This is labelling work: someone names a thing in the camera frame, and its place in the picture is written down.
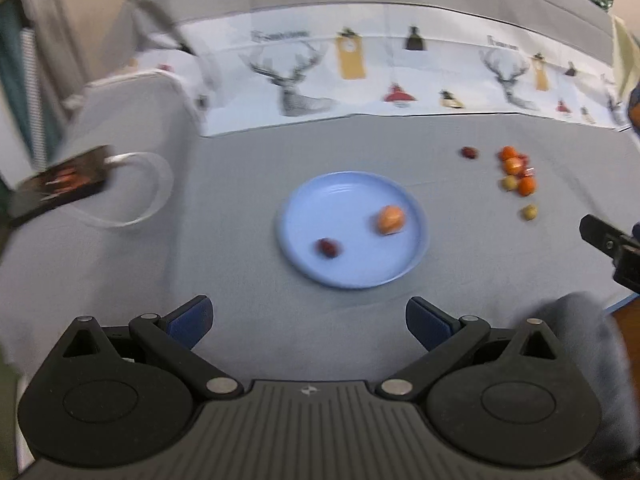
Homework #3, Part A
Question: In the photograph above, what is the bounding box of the orange fruit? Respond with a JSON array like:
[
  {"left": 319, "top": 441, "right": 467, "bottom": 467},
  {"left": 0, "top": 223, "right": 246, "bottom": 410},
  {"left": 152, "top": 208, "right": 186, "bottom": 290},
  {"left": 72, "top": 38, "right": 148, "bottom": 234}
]
[
  {"left": 376, "top": 205, "right": 406, "bottom": 235},
  {"left": 503, "top": 157, "right": 525, "bottom": 177}
]

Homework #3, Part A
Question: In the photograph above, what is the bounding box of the white charging cable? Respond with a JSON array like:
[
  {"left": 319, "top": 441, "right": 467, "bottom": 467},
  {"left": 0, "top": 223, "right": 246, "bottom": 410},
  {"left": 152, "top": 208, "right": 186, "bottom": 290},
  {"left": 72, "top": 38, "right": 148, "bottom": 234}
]
[{"left": 64, "top": 150, "right": 176, "bottom": 229}]

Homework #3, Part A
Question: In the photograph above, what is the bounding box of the blue round plate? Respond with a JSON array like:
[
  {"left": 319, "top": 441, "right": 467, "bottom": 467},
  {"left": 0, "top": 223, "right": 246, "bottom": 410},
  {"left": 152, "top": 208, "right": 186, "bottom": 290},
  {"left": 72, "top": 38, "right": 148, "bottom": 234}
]
[{"left": 276, "top": 171, "right": 430, "bottom": 289}]

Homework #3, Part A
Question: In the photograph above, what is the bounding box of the yellow green small fruit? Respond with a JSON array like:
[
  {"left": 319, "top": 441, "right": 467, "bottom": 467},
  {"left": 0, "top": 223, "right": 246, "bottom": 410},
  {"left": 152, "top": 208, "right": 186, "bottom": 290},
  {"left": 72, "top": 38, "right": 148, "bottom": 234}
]
[
  {"left": 521, "top": 204, "right": 538, "bottom": 221},
  {"left": 501, "top": 176, "right": 518, "bottom": 192}
]

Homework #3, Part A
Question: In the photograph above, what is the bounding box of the dark red jujube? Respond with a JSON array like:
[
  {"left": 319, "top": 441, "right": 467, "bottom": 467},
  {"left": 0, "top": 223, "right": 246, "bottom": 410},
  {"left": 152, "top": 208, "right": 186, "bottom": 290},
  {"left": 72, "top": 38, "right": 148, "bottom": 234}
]
[
  {"left": 460, "top": 146, "right": 478, "bottom": 159},
  {"left": 317, "top": 237, "right": 342, "bottom": 259}
]

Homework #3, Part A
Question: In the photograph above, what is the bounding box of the orange cushion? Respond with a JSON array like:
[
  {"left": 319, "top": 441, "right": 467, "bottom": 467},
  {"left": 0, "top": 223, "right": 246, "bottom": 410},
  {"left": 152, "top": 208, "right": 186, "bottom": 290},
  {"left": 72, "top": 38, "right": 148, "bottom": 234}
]
[{"left": 628, "top": 84, "right": 640, "bottom": 134}]

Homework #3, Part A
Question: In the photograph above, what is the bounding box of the grey trouser knee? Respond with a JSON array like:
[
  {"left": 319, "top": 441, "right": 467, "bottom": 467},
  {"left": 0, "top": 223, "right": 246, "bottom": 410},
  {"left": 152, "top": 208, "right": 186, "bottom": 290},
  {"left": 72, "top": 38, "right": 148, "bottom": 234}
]
[{"left": 520, "top": 292, "right": 639, "bottom": 479}]

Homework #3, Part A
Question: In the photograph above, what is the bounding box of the grey deer print sofa cover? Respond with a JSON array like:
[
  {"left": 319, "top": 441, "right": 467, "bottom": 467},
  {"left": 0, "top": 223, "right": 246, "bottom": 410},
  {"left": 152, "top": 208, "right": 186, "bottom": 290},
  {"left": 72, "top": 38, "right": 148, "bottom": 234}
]
[{"left": 1, "top": 0, "right": 639, "bottom": 382}]

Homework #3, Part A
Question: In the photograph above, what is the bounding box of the black smartphone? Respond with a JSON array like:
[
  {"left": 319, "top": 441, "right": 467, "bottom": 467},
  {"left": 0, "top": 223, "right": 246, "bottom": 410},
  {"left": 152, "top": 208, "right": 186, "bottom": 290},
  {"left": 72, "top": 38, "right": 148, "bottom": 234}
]
[{"left": 8, "top": 145, "right": 111, "bottom": 229}]

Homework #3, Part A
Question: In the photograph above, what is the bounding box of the orange mandarin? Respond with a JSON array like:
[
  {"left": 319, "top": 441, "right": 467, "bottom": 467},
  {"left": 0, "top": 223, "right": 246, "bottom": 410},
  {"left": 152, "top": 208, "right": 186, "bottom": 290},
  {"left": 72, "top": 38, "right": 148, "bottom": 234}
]
[
  {"left": 499, "top": 145, "right": 518, "bottom": 162},
  {"left": 518, "top": 177, "right": 537, "bottom": 197}
]

